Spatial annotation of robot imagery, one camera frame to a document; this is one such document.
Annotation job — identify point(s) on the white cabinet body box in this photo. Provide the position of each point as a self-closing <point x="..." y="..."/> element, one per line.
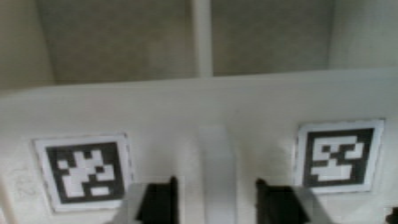
<point x="100" y="41"/>

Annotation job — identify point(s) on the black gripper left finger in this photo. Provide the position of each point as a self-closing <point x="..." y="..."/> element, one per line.
<point x="151" y="203"/>

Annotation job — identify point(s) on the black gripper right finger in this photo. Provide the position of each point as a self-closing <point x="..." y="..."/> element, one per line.
<point x="286" y="205"/>

